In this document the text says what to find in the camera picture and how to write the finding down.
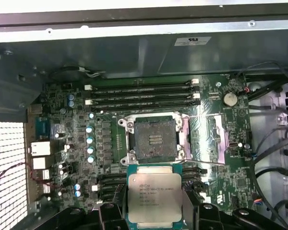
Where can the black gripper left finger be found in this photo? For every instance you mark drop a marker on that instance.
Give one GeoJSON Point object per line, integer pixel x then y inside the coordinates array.
{"type": "Point", "coordinates": [110, 215]}

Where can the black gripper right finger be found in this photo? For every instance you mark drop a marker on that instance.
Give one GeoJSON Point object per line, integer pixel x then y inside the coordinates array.
{"type": "Point", "coordinates": [206, 215]}

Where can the silver CPU green edge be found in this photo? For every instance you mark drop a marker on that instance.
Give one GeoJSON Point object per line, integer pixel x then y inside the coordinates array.
{"type": "Point", "coordinates": [153, 191]}

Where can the metal socket cover frame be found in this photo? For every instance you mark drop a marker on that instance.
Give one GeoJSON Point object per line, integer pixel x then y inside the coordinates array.
{"type": "Point", "coordinates": [221, 143]}

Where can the CPU socket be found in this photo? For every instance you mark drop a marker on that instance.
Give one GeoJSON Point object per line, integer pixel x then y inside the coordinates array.
{"type": "Point", "coordinates": [156, 139]}

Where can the black RAM slot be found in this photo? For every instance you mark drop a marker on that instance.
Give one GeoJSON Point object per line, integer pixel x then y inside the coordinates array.
{"type": "Point", "coordinates": [110, 188]}
{"type": "Point", "coordinates": [144, 106]}
{"type": "Point", "coordinates": [112, 195]}
{"type": "Point", "coordinates": [144, 99]}
{"type": "Point", "coordinates": [144, 93]}
{"type": "Point", "coordinates": [144, 86]}

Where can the green motherboard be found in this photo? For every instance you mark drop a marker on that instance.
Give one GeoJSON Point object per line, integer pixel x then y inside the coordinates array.
{"type": "Point", "coordinates": [230, 172]}

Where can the metal drive cage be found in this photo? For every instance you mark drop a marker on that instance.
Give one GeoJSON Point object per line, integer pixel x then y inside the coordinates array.
{"type": "Point", "coordinates": [266, 119]}

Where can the coin cell battery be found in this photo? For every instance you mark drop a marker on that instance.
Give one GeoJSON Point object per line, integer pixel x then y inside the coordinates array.
{"type": "Point", "coordinates": [229, 99]}

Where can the black PC case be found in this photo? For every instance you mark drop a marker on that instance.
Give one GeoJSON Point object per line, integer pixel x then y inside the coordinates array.
{"type": "Point", "coordinates": [134, 55]}

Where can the white case wall label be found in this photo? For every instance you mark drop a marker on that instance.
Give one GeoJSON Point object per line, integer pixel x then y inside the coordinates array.
{"type": "Point", "coordinates": [192, 41]}

